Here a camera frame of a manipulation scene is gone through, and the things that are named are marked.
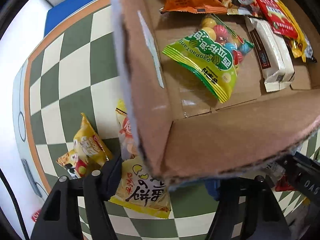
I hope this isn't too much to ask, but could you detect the small yellow snack bag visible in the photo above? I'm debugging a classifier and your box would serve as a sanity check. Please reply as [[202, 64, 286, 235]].
[[73, 113, 113, 178]]

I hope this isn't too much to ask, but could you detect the cardboard box with blue print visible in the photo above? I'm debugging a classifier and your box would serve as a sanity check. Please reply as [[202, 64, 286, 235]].
[[111, 0, 319, 185]]

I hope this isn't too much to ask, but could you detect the green bubble gum candy bag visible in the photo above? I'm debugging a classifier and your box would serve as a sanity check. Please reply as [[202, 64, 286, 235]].
[[162, 14, 254, 103]]

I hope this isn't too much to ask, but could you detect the panda print snack bag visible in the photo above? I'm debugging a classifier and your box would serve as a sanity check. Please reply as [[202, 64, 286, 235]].
[[56, 150, 87, 179]]

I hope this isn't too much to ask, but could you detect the blue cushion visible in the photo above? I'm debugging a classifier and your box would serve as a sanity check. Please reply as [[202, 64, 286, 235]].
[[43, 0, 111, 38]]

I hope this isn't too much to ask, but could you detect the checkered table mat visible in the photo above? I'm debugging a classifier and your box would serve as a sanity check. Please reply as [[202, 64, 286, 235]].
[[20, 0, 319, 239]]

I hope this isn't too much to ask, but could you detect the red green snack packet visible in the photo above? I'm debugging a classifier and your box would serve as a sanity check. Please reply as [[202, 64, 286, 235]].
[[255, 0, 298, 39]]

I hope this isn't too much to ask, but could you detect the yellow rice cracker bag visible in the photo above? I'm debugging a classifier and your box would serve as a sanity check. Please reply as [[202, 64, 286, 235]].
[[109, 99, 171, 219]]

